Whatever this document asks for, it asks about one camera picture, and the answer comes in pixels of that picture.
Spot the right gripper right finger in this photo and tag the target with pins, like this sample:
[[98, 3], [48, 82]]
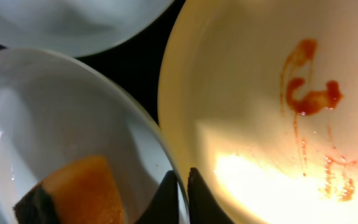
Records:
[[203, 207]]

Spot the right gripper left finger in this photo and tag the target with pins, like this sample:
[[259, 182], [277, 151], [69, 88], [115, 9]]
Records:
[[164, 207]]

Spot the orange green scrub sponge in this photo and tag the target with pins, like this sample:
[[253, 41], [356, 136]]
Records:
[[82, 192]]

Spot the light blue plate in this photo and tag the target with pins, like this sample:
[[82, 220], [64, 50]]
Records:
[[75, 27], [55, 110]]

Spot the yellow plate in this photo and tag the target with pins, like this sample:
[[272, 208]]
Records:
[[262, 98]]

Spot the round black serving tray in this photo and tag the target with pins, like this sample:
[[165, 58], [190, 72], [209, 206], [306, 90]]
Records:
[[135, 64]]

